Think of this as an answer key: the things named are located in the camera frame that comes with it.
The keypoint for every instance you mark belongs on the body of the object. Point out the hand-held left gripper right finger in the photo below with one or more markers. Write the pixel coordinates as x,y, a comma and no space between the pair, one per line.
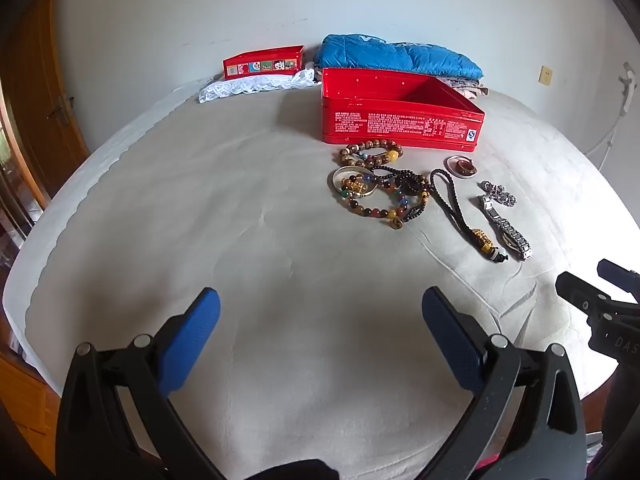
450,340

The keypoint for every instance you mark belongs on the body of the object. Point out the wooden cabinet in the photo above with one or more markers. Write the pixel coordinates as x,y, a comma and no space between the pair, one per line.
35,90

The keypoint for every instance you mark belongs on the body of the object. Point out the beige wall socket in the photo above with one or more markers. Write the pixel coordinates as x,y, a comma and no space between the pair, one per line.
545,75

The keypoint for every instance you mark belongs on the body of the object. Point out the folded patterned beige cloth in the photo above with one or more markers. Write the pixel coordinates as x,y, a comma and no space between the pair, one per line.
465,89

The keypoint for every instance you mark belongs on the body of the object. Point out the white lace cloth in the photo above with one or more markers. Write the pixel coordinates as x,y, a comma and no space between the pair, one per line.
250,85

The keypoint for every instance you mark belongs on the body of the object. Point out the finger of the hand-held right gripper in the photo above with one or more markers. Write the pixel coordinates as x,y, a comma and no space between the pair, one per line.
617,272
580,292

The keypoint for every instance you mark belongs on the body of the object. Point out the silver bangle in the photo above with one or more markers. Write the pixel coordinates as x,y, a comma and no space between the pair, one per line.
336,182

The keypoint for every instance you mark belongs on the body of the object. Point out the silver metal wristwatch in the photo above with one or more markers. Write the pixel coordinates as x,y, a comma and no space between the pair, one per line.
505,227

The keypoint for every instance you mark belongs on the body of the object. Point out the red tin lid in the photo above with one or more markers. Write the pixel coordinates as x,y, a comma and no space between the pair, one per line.
262,64

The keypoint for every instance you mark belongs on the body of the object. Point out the white wall bracket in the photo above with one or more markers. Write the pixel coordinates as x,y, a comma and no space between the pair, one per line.
627,82

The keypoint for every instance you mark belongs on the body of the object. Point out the red tin box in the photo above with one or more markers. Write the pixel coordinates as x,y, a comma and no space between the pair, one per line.
400,120

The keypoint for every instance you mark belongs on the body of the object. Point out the blue quilted jacket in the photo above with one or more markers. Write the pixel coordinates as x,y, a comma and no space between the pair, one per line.
395,55

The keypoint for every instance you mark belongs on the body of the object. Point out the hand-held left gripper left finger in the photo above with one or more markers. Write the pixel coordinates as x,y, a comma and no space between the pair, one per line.
192,340

